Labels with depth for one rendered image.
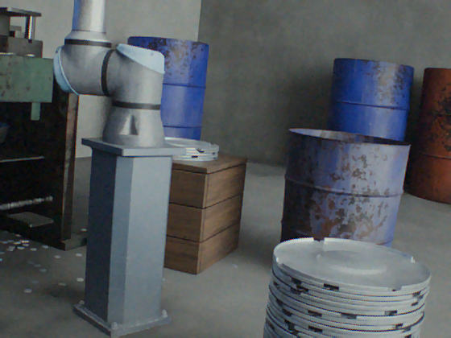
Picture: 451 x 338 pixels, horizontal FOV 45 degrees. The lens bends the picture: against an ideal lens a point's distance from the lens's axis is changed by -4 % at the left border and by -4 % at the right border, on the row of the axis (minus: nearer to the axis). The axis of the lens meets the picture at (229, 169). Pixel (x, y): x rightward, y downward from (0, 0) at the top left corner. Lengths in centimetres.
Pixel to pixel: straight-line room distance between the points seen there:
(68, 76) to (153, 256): 48
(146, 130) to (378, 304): 67
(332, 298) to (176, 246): 99
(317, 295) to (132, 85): 66
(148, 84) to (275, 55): 362
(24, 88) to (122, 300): 80
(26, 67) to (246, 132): 335
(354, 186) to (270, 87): 319
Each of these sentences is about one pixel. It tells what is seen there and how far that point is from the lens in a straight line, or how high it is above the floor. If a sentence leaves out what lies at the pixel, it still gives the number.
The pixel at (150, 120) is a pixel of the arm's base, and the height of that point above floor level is 51.
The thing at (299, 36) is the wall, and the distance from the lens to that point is 484.
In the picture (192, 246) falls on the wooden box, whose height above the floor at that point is 9.
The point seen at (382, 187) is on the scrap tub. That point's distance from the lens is 183.
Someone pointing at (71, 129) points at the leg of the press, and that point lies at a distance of 195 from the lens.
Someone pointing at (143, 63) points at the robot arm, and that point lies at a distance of 132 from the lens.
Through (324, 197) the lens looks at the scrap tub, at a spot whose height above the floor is 29.
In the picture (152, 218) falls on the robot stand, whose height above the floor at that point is 28.
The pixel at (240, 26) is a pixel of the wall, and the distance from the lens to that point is 508.
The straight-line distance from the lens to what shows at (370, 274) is 101.
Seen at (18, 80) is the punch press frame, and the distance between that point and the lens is 185.
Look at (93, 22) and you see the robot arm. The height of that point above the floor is 73.
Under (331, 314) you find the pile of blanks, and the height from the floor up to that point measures 26.
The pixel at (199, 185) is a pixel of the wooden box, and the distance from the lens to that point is 178.
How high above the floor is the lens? 61
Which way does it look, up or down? 8 degrees down
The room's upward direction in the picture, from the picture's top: 6 degrees clockwise
